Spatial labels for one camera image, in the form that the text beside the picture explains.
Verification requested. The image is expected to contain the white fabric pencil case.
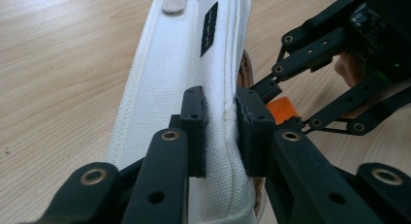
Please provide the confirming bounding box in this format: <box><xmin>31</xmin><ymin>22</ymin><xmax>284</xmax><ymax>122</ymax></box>
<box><xmin>105</xmin><ymin>0</ymin><xmax>269</xmax><ymax>224</ymax></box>

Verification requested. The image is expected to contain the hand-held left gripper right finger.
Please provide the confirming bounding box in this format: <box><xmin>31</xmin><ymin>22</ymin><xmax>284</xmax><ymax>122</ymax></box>
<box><xmin>236</xmin><ymin>86</ymin><xmax>386</xmax><ymax>224</ymax></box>

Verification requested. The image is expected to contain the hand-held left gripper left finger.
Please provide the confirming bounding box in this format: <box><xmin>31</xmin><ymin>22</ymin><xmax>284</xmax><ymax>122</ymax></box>
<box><xmin>121</xmin><ymin>85</ymin><xmax>209</xmax><ymax>224</ymax></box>

